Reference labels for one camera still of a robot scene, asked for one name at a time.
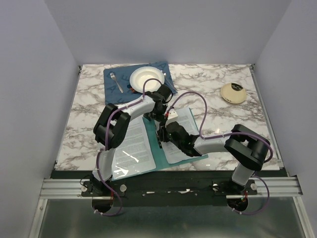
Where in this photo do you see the metal folder clip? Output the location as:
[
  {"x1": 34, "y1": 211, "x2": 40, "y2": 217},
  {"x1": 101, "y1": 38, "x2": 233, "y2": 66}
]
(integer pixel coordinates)
[{"x1": 155, "y1": 123, "x2": 162, "y2": 149}]

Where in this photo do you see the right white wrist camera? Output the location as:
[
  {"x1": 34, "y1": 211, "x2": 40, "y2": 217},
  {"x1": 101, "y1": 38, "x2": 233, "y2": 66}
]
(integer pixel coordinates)
[{"x1": 165, "y1": 109, "x2": 178, "y2": 124}]

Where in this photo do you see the beige small dish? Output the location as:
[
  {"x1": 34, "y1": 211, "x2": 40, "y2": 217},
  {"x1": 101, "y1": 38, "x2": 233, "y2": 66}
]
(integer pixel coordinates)
[{"x1": 220, "y1": 83, "x2": 247, "y2": 104}]

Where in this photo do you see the single printed paper sheet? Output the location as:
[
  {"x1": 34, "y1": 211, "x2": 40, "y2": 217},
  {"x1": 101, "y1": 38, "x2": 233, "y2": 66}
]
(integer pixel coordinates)
[{"x1": 112, "y1": 116, "x2": 156, "y2": 180}]

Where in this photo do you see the printed paper sheets stack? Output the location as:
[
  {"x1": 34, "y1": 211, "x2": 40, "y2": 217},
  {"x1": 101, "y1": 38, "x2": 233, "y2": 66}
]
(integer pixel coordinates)
[{"x1": 156, "y1": 108, "x2": 202, "y2": 165}]

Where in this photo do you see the small red dark object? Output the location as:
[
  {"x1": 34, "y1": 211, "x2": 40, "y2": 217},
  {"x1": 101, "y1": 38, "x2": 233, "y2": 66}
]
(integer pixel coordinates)
[{"x1": 127, "y1": 85, "x2": 137, "y2": 94}]

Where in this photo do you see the aluminium rail frame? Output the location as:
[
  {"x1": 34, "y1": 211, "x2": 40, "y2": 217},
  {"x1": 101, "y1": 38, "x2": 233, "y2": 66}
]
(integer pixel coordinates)
[{"x1": 30, "y1": 169, "x2": 315, "y2": 238}]

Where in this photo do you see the teal paper folder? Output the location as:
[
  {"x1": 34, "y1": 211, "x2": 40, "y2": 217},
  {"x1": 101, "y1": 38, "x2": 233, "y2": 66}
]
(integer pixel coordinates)
[{"x1": 111, "y1": 107, "x2": 209, "y2": 181}]

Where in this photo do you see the silver fork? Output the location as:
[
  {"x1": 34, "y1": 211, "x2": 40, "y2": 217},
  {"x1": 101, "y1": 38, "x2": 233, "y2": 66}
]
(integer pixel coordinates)
[{"x1": 110, "y1": 72, "x2": 124, "y2": 93}]

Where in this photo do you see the blue cloth placemat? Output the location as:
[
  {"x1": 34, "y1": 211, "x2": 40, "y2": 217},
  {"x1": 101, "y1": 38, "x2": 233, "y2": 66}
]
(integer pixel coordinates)
[{"x1": 104, "y1": 61, "x2": 177, "y2": 104}]

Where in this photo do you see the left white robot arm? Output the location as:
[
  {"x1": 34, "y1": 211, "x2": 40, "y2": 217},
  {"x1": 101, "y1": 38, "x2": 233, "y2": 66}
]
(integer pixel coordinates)
[{"x1": 82, "y1": 85, "x2": 173, "y2": 196}]

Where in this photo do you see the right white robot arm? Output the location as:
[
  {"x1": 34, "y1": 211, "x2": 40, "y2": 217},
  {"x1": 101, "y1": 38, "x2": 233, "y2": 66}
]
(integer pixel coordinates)
[{"x1": 157, "y1": 122, "x2": 273, "y2": 194}]

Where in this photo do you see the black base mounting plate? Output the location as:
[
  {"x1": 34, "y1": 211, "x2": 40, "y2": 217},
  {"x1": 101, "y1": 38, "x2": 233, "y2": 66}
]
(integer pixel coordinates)
[{"x1": 41, "y1": 171, "x2": 257, "y2": 208}]

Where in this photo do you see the white round bowl plate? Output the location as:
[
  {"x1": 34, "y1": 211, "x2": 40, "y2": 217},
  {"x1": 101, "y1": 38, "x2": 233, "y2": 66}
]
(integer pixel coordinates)
[{"x1": 130, "y1": 66, "x2": 165, "y2": 93}]

